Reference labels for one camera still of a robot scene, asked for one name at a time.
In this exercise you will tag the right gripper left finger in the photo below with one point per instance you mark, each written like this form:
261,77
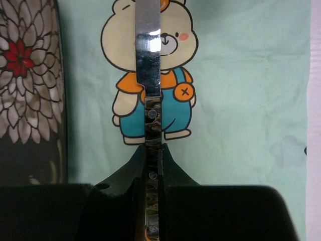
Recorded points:
111,210

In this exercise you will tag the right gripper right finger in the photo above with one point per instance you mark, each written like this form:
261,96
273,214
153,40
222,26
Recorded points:
190,211

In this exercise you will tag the black floral square plate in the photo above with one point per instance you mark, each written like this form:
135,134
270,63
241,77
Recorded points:
33,115

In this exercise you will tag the green cartoon print cloth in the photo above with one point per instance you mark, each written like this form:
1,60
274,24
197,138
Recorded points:
250,72

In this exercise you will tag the steel knife patterned handle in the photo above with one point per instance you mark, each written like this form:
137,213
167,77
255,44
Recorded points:
148,74

